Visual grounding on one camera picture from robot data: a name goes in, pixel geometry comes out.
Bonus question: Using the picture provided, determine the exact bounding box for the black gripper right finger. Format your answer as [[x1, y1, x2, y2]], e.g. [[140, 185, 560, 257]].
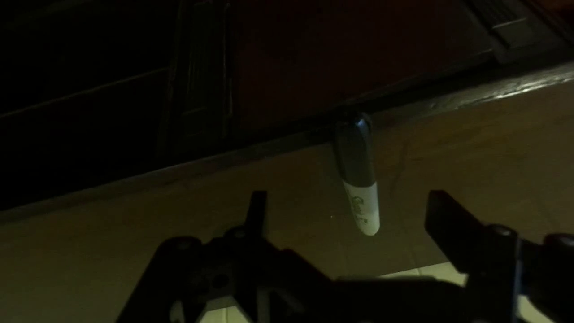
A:
[[424, 189, 524, 286]]

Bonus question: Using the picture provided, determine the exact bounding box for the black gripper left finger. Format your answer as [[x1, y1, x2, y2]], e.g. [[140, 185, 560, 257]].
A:
[[241, 189, 271, 243]]

